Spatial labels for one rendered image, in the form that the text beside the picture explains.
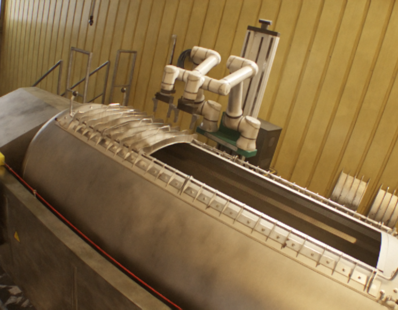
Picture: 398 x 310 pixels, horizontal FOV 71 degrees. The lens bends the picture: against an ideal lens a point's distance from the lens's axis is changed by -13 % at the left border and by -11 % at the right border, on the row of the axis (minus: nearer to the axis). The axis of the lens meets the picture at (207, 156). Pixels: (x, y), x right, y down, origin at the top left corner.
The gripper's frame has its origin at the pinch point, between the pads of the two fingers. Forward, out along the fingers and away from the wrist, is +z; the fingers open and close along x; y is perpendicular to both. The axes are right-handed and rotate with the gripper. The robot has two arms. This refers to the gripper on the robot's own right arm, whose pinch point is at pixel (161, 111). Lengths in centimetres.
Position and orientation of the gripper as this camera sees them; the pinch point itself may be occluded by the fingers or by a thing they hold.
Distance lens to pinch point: 228.6
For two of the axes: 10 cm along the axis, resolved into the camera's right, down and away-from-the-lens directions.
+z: -2.3, 9.0, 3.6
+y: -5.2, 2.0, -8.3
